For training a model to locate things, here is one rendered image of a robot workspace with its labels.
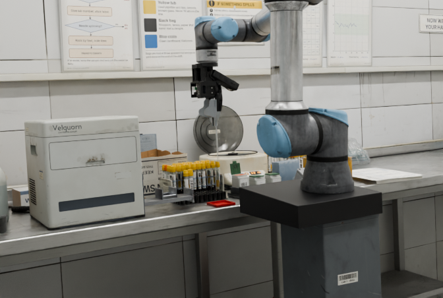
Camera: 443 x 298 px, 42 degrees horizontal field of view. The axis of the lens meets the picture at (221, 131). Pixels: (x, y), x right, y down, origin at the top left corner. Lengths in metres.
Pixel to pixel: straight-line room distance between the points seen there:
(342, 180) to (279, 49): 0.40
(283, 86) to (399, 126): 1.77
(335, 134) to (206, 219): 0.48
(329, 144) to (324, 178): 0.10
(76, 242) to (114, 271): 0.81
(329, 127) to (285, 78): 0.19
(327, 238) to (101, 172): 0.66
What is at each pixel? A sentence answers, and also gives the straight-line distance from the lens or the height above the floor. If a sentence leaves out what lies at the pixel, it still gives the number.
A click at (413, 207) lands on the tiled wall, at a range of 3.35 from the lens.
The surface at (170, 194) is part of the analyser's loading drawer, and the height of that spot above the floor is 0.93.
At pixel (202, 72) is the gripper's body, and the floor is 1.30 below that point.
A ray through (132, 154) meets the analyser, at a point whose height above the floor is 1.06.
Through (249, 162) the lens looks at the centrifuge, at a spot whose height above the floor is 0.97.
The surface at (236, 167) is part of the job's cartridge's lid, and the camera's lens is 1.99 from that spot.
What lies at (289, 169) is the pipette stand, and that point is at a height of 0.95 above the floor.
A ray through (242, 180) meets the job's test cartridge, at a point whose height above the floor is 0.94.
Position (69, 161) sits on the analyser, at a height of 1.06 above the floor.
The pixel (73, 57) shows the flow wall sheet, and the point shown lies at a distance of 2.32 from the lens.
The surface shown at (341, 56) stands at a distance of 2.96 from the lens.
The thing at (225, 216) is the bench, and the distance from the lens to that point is 1.82.
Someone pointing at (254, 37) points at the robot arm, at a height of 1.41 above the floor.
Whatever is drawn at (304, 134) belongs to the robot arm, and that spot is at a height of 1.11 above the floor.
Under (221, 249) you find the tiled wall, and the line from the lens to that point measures 2.63.
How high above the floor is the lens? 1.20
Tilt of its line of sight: 3 degrees down
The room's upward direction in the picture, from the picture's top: 3 degrees counter-clockwise
